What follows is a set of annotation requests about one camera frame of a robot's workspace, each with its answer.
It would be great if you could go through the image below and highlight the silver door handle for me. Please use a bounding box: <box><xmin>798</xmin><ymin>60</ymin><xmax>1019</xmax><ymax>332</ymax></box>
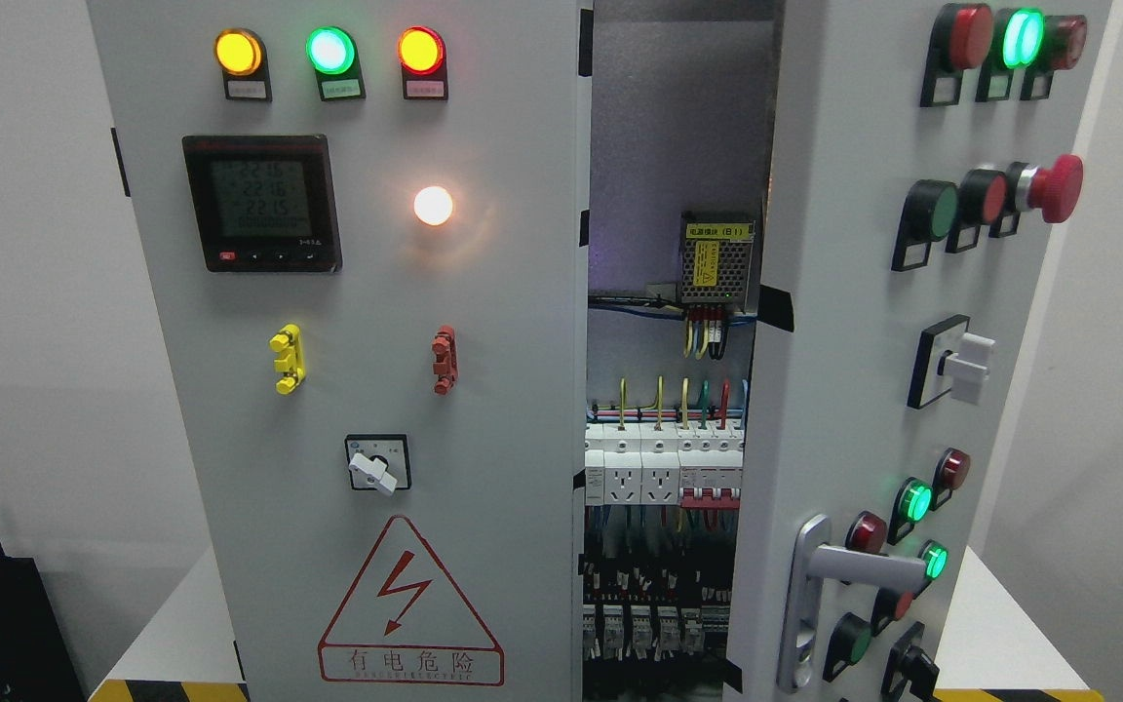
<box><xmin>777</xmin><ymin>514</ymin><xmax>926</xmax><ymax>694</ymax></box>

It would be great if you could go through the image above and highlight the grey left cabinet door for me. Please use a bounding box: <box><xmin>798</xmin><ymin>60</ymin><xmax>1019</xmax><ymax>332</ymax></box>
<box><xmin>89</xmin><ymin>1</ymin><xmax>590</xmax><ymax>701</ymax></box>

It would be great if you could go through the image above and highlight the grey cabinet door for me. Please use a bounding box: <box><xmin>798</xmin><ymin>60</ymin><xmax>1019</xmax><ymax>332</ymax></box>
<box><xmin>89</xmin><ymin>1</ymin><xmax>590</xmax><ymax>701</ymax></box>
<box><xmin>723</xmin><ymin>1</ymin><xmax>1111</xmax><ymax>701</ymax></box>

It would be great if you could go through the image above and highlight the grey right cabinet door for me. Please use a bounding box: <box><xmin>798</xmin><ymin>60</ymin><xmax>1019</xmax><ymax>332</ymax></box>
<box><xmin>723</xmin><ymin>1</ymin><xmax>1111</xmax><ymax>701</ymax></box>

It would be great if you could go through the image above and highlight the red terminal clip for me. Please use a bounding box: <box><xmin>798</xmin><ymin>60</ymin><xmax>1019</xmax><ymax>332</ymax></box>
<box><xmin>431</xmin><ymin>325</ymin><xmax>458</xmax><ymax>396</ymax></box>

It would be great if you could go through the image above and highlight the white circuit breaker row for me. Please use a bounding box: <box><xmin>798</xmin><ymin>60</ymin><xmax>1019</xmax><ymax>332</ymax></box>
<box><xmin>583</xmin><ymin>419</ymin><xmax>745</xmax><ymax>510</ymax></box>

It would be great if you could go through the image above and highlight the metal mesh power supply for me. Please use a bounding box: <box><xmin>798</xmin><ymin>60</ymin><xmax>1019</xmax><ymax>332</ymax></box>
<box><xmin>678</xmin><ymin>212</ymin><xmax>756</xmax><ymax>306</ymax></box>

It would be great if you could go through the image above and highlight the white glowing lamp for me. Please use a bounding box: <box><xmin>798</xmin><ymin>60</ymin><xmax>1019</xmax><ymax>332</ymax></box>
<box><xmin>413</xmin><ymin>185</ymin><xmax>454</xmax><ymax>226</ymax></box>

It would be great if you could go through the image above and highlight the black terminal relay row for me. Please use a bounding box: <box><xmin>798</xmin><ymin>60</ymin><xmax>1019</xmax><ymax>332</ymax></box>
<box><xmin>578</xmin><ymin>557</ymin><xmax>734</xmax><ymax>662</ymax></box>

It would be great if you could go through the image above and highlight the yellow terminal clip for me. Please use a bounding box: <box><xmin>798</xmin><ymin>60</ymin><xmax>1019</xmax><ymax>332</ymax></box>
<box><xmin>270</xmin><ymin>323</ymin><xmax>307</xmax><ymax>396</ymax></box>

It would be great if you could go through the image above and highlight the red electric warning sticker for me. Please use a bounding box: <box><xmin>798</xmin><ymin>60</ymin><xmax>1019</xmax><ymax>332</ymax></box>
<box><xmin>318</xmin><ymin>516</ymin><xmax>505</xmax><ymax>687</ymax></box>

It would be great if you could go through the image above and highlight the red-orange indicator light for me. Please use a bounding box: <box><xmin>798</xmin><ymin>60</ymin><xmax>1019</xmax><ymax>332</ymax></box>
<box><xmin>398</xmin><ymin>25</ymin><xmax>448</xmax><ymax>99</ymax></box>

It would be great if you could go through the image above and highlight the black digital power meter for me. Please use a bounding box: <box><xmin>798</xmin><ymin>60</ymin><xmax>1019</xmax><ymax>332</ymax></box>
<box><xmin>182</xmin><ymin>135</ymin><xmax>343</xmax><ymax>274</ymax></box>

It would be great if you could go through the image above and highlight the red indicator light middle left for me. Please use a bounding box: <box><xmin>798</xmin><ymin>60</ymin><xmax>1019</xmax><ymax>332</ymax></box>
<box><xmin>844</xmin><ymin>510</ymin><xmax>891</xmax><ymax>555</ymax></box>

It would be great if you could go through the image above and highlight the red indicator light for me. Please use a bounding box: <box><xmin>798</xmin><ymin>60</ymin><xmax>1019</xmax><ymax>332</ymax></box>
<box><xmin>930</xmin><ymin>448</ymin><xmax>973</xmax><ymax>511</ymax></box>
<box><xmin>919</xmin><ymin>3</ymin><xmax>994</xmax><ymax>108</ymax></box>
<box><xmin>844</xmin><ymin>510</ymin><xmax>891</xmax><ymax>555</ymax></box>

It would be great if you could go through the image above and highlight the green indicator light top left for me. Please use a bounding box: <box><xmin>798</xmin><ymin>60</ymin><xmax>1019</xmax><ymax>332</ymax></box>
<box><xmin>305</xmin><ymin>25</ymin><xmax>366</xmax><ymax>101</ymax></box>

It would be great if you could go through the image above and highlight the green indicator light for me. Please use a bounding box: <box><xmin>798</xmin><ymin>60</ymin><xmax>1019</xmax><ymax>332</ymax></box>
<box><xmin>305</xmin><ymin>25</ymin><xmax>366</xmax><ymax>101</ymax></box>
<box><xmin>917</xmin><ymin>539</ymin><xmax>949</xmax><ymax>583</ymax></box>
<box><xmin>975</xmin><ymin>6</ymin><xmax>1046</xmax><ymax>102</ymax></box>
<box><xmin>887</xmin><ymin>477</ymin><xmax>933</xmax><ymax>545</ymax></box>

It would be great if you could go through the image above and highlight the green indicator light middle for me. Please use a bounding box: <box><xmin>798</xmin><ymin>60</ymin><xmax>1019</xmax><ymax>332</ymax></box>
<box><xmin>887</xmin><ymin>477</ymin><xmax>933</xmax><ymax>545</ymax></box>

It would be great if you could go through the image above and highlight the green push button upper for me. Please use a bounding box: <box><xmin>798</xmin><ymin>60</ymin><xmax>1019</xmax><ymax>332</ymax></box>
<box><xmin>891</xmin><ymin>179</ymin><xmax>958</xmax><ymax>272</ymax></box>

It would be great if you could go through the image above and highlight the green push button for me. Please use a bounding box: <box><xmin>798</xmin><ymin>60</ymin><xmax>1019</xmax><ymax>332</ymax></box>
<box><xmin>891</xmin><ymin>179</ymin><xmax>958</xmax><ymax>272</ymax></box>
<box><xmin>823</xmin><ymin>612</ymin><xmax>871</xmax><ymax>683</ymax></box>

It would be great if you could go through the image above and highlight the green push button lower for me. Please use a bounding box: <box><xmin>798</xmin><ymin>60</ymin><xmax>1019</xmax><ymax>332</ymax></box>
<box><xmin>823</xmin><ymin>612</ymin><xmax>871</xmax><ymax>683</ymax></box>

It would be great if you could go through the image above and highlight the red indicator light middle right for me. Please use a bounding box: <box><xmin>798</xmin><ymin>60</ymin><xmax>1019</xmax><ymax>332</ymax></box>
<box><xmin>930</xmin><ymin>448</ymin><xmax>973</xmax><ymax>511</ymax></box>

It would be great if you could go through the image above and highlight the red push button lower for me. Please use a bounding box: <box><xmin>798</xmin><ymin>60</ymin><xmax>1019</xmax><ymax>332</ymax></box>
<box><xmin>871</xmin><ymin>589</ymin><xmax>916</xmax><ymax>637</ymax></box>

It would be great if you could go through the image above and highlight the red push button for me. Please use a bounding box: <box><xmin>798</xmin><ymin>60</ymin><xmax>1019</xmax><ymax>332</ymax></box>
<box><xmin>946</xmin><ymin>168</ymin><xmax>1008</xmax><ymax>254</ymax></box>
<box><xmin>871</xmin><ymin>589</ymin><xmax>916</xmax><ymax>637</ymax></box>

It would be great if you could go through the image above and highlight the green indicator light lower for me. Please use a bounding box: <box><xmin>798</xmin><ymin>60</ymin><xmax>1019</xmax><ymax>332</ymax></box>
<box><xmin>917</xmin><ymin>539</ymin><xmax>949</xmax><ymax>583</ymax></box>

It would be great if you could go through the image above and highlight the yellow indicator light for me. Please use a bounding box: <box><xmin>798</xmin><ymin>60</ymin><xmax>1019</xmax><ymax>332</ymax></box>
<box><xmin>213</xmin><ymin>27</ymin><xmax>272</xmax><ymax>101</ymax></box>

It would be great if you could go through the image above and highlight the red push button upper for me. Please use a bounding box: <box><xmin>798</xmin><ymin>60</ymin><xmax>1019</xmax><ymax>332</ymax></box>
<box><xmin>946</xmin><ymin>168</ymin><xmax>1008</xmax><ymax>254</ymax></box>

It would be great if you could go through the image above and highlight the red indicator light top right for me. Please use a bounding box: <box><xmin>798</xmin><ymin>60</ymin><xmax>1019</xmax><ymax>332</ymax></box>
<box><xmin>919</xmin><ymin>3</ymin><xmax>994</xmax><ymax>108</ymax></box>

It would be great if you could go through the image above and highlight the red emergency stop button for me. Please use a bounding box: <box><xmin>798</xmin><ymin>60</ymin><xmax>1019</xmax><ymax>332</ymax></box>
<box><xmin>988</xmin><ymin>154</ymin><xmax>1084</xmax><ymax>237</ymax></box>

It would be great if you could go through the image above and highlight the green indicator light top right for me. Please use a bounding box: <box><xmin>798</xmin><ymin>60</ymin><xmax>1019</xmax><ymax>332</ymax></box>
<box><xmin>975</xmin><ymin>6</ymin><xmax>1046</xmax><ymax>102</ymax></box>

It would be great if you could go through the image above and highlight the dark red buzzer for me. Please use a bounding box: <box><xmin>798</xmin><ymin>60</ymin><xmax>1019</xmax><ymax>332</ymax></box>
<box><xmin>1020</xmin><ymin>15</ymin><xmax>1088</xmax><ymax>101</ymax></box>

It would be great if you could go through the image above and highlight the black box with antenna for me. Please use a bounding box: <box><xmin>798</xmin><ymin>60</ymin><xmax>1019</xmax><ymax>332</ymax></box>
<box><xmin>0</xmin><ymin>541</ymin><xmax>85</xmax><ymax>701</ymax></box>

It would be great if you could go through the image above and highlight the coloured internal wire bundle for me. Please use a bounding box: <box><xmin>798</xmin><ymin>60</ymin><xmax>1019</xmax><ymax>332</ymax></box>
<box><xmin>588</xmin><ymin>292</ymin><xmax>759</xmax><ymax>430</ymax></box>

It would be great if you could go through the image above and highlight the white rotary switch left door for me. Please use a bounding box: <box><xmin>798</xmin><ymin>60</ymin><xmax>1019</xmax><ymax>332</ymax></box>
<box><xmin>346</xmin><ymin>434</ymin><xmax>411</xmax><ymax>496</ymax></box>

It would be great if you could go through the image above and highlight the white rotary switch upper right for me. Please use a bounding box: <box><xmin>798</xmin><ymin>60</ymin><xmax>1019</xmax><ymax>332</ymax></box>
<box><xmin>909</xmin><ymin>314</ymin><xmax>995</xmax><ymax>409</ymax></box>

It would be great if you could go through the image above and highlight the black selector knob switch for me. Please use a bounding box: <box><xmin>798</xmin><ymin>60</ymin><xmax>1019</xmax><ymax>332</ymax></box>
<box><xmin>879</xmin><ymin>621</ymin><xmax>939</xmax><ymax>702</ymax></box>

